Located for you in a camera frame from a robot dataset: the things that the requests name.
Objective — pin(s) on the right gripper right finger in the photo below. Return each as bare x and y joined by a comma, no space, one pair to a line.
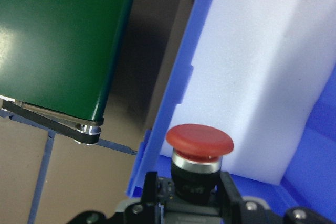
230,197

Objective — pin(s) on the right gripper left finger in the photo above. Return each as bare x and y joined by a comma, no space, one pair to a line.
150,190

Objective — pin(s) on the red mushroom push button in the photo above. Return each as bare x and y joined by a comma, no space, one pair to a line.
197,159

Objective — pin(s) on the blue plastic bin near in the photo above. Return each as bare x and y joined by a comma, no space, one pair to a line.
309,180

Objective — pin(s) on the brown paper table cover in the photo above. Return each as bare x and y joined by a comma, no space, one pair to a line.
49,178

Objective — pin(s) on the green conveyor belt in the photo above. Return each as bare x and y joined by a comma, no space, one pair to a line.
58,59

